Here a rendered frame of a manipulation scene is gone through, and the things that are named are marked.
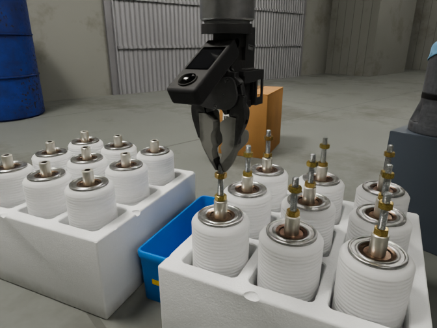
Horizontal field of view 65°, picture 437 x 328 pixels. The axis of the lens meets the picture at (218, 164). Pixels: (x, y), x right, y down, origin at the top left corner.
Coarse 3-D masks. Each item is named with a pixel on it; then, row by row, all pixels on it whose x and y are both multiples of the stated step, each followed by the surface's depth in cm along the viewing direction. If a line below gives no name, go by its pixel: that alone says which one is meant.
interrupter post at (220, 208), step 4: (216, 200) 55; (216, 204) 55; (220, 204) 54; (224, 204) 55; (216, 208) 55; (220, 208) 55; (224, 208) 55; (216, 212) 55; (220, 212) 55; (224, 212) 55; (216, 216) 56; (220, 216) 55; (224, 216) 55
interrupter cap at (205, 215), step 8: (208, 208) 58; (232, 208) 58; (200, 216) 56; (208, 216) 56; (232, 216) 56; (240, 216) 56; (208, 224) 53; (216, 224) 53; (224, 224) 53; (232, 224) 53
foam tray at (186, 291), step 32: (288, 192) 82; (416, 224) 68; (256, 256) 58; (416, 256) 58; (160, 288) 57; (192, 288) 53; (224, 288) 51; (256, 288) 50; (320, 288) 50; (416, 288) 50; (192, 320) 56; (224, 320) 52; (256, 320) 50; (288, 320) 47; (320, 320) 45; (352, 320) 45; (416, 320) 45
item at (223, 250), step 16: (192, 224) 55; (240, 224) 54; (192, 240) 56; (208, 240) 53; (224, 240) 53; (240, 240) 54; (192, 256) 58; (208, 256) 54; (224, 256) 54; (240, 256) 55; (224, 272) 55; (240, 272) 56
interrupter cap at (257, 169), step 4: (256, 164) 79; (260, 164) 79; (272, 164) 79; (252, 168) 77; (256, 168) 77; (260, 168) 78; (272, 168) 77; (276, 168) 77; (280, 168) 77; (252, 172) 75; (256, 172) 74; (260, 172) 74; (264, 172) 74; (268, 172) 75; (272, 172) 74; (276, 172) 74; (280, 172) 74; (268, 176) 73
